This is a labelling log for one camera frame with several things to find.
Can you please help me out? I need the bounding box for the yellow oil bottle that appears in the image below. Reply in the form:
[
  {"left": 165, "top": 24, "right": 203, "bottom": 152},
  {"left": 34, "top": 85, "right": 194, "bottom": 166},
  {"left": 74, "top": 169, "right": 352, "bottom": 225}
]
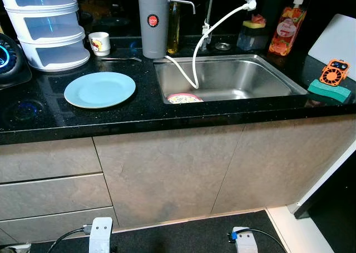
[{"left": 166, "top": 0, "right": 181, "bottom": 55}]

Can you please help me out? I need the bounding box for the chrome sink faucet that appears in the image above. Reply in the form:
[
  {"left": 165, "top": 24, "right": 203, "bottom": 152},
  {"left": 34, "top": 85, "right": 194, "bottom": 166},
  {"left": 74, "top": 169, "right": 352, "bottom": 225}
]
[{"left": 200, "top": 0, "right": 220, "bottom": 51}]

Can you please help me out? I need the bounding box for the small white printed cup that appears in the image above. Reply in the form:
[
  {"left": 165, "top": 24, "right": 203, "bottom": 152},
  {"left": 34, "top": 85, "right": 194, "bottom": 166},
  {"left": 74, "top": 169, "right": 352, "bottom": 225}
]
[{"left": 88, "top": 32, "right": 111, "bottom": 57}]

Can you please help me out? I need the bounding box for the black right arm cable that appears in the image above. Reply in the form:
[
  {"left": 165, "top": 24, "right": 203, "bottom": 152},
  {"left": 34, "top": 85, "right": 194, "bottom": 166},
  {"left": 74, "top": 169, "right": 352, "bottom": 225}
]
[{"left": 229, "top": 228, "right": 287, "bottom": 253}]

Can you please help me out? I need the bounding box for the white water hose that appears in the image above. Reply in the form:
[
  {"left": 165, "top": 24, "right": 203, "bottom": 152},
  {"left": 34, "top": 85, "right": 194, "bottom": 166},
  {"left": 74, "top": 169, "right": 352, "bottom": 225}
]
[{"left": 165, "top": 4, "right": 250, "bottom": 90}]

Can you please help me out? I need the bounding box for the silver fork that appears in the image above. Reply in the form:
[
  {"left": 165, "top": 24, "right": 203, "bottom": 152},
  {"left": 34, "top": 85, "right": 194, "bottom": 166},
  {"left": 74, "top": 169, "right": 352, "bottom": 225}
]
[{"left": 100, "top": 56, "right": 143, "bottom": 63}]

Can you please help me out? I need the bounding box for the grey water filter canister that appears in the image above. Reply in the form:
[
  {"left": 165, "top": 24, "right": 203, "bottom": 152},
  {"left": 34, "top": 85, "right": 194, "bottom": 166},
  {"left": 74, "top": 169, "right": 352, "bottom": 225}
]
[{"left": 138, "top": 0, "right": 196, "bottom": 59}]

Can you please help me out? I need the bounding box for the orange dish soap bottle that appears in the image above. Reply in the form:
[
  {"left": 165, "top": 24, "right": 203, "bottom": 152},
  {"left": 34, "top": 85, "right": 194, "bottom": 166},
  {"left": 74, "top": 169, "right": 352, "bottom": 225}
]
[{"left": 268, "top": 0, "right": 309, "bottom": 57}]

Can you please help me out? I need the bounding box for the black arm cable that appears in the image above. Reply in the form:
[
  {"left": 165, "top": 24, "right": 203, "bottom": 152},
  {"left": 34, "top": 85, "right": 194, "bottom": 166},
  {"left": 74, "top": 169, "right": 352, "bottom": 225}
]
[
  {"left": 229, "top": 228, "right": 287, "bottom": 253},
  {"left": 47, "top": 225, "right": 92, "bottom": 253}
]

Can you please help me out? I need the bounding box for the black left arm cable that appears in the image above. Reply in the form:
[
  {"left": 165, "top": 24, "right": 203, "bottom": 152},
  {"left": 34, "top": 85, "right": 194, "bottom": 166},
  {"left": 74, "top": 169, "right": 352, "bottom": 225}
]
[{"left": 47, "top": 225, "right": 92, "bottom": 253}]

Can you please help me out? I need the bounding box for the light blue floral plate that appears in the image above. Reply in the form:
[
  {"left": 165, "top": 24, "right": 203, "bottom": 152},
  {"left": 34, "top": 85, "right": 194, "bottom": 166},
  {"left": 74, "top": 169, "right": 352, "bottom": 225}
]
[{"left": 64, "top": 71, "right": 137, "bottom": 109}]

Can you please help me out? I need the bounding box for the black sponge holder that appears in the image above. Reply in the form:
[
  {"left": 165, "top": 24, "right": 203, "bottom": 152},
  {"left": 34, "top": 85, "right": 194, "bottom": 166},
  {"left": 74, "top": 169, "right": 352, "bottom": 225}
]
[{"left": 236, "top": 22, "right": 268, "bottom": 52}]

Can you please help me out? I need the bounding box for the beige cabinet door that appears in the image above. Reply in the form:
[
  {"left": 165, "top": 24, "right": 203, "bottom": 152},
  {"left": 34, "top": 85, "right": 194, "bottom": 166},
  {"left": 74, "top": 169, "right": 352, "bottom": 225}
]
[
  {"left": 210, "top": 113, "right": 356, "bottom": 216},
  {"left": 92, "top": 124, "right": 246, "bottom": 229}
]

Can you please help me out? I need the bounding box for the pink rimmed floral plate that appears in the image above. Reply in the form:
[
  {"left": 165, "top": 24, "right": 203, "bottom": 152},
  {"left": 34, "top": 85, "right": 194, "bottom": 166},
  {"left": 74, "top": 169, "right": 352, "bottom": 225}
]
[{"left": 167, "top": 93, "right": 204, "bottom": 105}]

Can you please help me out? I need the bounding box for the green sponge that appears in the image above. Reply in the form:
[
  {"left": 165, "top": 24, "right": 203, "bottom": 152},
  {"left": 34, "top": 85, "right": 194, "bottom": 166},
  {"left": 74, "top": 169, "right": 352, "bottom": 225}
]
[{"left": 308, "top": 78, "right": 352, "bottom": 103}]

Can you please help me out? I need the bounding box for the orange mini fan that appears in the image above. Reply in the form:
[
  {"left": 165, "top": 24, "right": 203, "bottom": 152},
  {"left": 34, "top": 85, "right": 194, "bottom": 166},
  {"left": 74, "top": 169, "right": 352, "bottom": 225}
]
[{"left": 319, "top": 59, "right": 350, "bottom": 86}]

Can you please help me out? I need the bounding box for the stainless steel sink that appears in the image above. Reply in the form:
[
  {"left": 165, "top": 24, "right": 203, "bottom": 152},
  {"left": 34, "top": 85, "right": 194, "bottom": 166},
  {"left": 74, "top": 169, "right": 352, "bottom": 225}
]
[{"left": 153, "top": 54, "right": 308, "bottom": 105}]

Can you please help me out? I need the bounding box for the beige drawer front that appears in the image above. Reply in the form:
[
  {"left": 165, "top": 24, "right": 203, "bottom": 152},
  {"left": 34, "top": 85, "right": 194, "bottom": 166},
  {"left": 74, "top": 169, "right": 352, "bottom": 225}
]
[
  {"left": 0, "top": 207, "right": 118, "bottom": 245},
  {"left": 0, "top": 137, "right": 102, "bottom": 185},
  {"left": 0, "top": 173, "right": 113, "bottom": 223}
]

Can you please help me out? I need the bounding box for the white tiered storage container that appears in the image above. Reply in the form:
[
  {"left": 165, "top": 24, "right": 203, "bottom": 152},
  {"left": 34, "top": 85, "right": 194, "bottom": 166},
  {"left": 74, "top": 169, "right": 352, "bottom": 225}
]
[{"left": 0, "top": 0, "right": 91, "bottom": 72}]

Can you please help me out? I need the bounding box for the white cutting board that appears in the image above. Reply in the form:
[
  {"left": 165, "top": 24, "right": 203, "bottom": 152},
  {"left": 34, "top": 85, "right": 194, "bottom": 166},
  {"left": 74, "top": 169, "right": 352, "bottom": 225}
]
[{"left": 308, "top": 14, "right": 356, "bottom": 81}]

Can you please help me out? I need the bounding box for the black floor mat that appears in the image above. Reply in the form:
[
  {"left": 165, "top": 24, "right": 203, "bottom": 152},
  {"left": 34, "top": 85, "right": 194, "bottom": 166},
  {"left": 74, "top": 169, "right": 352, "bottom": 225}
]
[{"left": 31, "top": 209, "right": 298, "bottom": 253}]

